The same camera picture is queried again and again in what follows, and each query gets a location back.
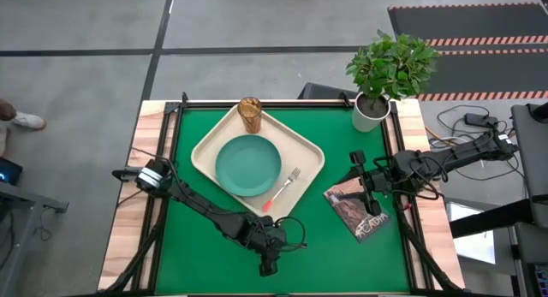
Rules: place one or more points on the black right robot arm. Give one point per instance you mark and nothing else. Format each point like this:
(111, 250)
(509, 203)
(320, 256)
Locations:
(462, 156)

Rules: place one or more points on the teal round plate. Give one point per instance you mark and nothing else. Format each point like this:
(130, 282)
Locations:
(248, 166)

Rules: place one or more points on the beige plastic tray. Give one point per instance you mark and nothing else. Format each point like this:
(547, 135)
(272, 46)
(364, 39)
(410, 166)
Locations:
(295, 151)

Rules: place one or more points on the white sneaker foot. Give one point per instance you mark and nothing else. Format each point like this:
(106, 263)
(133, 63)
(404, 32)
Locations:
(27, 120)

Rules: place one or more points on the white plant pot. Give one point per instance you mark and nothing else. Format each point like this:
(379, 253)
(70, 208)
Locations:
(366, 119)

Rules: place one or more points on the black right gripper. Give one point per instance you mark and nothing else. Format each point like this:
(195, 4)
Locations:
(379, 179)

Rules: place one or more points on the grey side desk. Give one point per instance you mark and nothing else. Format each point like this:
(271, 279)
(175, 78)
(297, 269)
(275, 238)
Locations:
(25, 211)

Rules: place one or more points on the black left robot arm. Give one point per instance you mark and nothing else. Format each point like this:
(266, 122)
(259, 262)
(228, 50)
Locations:
(201, 207)

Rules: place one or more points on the Acadia picture book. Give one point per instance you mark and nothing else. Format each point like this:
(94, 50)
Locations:
(364, 228)

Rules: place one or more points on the green leafy plant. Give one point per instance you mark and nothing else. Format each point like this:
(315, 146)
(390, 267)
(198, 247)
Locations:
(394, 63)

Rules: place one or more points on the white panel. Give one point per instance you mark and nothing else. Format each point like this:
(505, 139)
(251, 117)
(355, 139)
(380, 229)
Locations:
(471, 241)

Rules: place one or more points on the black device with blue light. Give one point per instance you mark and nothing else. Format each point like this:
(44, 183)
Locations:
(9, 170)

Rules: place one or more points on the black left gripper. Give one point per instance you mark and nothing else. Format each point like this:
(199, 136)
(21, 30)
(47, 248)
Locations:
(266, 241)

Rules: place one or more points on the black power adapter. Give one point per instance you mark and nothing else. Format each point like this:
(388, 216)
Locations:
(480, 120)

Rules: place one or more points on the black hazard-striped floor mat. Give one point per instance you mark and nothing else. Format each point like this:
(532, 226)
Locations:
(471, 21)
(488, 72)

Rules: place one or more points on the green table mat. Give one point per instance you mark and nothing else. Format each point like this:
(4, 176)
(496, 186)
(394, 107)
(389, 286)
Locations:
(342, 267)

